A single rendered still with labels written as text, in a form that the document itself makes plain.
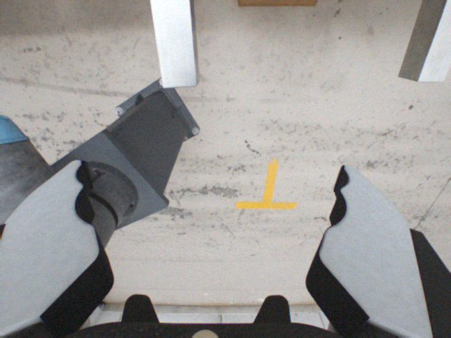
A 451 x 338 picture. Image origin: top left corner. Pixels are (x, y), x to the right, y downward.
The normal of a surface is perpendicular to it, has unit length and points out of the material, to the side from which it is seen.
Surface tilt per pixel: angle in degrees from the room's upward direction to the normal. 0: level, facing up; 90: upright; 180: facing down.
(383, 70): 0
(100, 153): 0
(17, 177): 75
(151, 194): 0
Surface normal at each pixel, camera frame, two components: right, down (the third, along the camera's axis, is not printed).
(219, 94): 0.01, 0.53
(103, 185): 0.55, -0.47
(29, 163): 0.95, -0.31
